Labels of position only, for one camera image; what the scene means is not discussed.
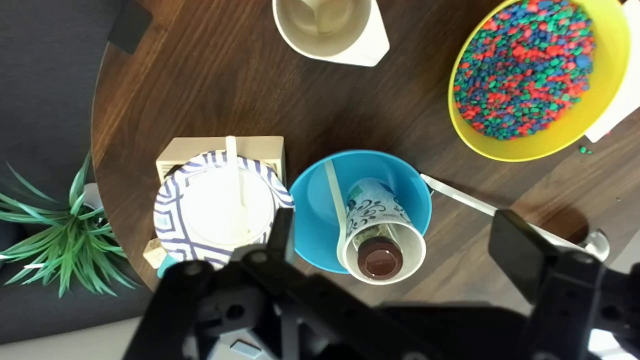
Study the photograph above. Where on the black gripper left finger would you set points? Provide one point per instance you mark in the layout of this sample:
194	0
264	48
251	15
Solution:
191	300

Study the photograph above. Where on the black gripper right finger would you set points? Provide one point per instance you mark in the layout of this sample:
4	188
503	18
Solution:
560	300

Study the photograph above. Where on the blue patterned paper plate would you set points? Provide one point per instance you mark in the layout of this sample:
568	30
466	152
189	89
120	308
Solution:
200	212

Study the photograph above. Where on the white plastic fork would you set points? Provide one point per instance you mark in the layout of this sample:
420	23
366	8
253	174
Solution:
234	181

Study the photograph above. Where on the white plant pot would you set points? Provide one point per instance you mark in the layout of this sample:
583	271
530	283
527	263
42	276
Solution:
92	199

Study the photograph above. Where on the green spiky potted plant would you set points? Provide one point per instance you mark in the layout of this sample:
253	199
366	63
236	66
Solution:
62	240

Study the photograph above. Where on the blue plastic bowl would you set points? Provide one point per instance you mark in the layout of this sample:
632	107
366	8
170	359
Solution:
312	212

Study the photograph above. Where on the stray green bead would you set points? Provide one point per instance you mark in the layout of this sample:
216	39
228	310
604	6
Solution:
585	151

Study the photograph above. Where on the white plastic stick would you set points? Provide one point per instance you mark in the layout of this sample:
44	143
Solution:
334	196

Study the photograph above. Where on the blue patterned paper cup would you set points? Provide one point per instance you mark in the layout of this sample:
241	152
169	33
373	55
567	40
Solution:
373	211

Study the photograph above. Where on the yellow plastic bowl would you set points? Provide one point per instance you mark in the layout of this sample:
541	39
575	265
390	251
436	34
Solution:
603	100

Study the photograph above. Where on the coloured beads filling bowl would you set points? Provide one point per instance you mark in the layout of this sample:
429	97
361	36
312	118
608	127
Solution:
527	66

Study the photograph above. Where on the grey square table tab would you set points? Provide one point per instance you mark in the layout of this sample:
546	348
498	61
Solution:
131	23

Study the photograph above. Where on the beige empty paper cup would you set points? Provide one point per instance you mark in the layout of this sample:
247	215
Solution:
323	26

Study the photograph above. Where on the white napkin under beige cup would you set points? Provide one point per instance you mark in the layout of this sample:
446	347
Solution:
373	46

